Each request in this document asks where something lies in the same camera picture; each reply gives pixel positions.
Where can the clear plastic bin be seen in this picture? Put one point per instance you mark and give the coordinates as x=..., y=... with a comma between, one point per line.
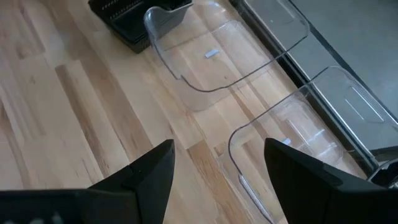
x=311, y=124
x=217, y=71

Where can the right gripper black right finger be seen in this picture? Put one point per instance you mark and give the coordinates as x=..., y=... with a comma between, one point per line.
x=311, y=193

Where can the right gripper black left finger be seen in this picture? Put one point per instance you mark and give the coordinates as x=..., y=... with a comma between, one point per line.
x=140, y=193

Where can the black clamp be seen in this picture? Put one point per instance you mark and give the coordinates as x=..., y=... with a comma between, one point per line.
x=385, y=174

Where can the black mesh basket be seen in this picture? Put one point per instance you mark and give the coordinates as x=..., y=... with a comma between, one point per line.
x=124, y=18

